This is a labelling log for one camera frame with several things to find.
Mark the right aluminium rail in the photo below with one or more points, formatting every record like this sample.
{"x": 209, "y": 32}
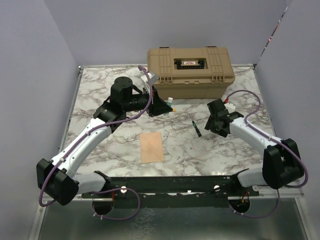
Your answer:
{"x": 284, "y": 192}

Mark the white green glue stick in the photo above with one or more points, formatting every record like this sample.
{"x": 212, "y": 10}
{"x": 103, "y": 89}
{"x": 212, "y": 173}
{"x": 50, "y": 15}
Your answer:
{"x": 170, "y": 101}

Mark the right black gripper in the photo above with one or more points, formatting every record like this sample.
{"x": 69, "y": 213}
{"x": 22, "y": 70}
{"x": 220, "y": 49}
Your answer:
{"x": 210, "y": 125}

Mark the tan plastic toolbox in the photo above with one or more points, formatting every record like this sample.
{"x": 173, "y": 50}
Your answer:
{"x": 191, "y": 73}

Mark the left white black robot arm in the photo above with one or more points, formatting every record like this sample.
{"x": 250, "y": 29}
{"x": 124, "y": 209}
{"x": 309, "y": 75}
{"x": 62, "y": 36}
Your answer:
{"x": 57, "y": 177}

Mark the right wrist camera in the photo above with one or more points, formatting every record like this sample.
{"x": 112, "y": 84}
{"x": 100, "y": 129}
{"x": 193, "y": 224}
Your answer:
{"x": 229, "y": 105}

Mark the peach paper envelope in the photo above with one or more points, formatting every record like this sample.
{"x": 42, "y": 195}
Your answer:
{"x": 151, "y": 147}

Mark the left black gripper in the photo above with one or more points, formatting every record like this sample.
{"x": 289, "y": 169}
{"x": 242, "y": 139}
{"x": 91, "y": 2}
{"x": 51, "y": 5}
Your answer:
{"x": 158, "y": 106}

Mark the black green marker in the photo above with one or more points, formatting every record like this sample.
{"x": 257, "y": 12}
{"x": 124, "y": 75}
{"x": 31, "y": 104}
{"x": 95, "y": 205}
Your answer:
{"x": 196, "y": 129}

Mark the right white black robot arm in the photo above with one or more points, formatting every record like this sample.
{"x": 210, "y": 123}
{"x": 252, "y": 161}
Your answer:
{"x": 280, "y": 165}

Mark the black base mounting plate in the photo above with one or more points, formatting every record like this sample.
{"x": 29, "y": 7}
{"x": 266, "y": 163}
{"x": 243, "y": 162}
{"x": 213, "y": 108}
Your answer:
{"x": 173, "y": 191}

